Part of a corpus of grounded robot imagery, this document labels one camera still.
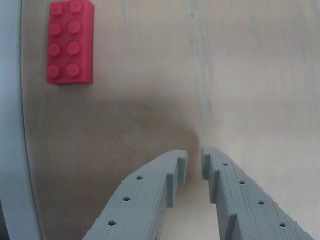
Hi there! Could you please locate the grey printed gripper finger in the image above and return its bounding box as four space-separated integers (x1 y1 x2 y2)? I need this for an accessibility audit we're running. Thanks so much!
82 149 189 240
200 146 315 240

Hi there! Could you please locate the red lego block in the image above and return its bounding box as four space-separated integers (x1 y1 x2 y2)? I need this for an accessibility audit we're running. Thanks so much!
46 0 95 86

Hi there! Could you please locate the white table rim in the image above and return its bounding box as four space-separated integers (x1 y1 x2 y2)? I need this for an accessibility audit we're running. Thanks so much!
0 0 43 240

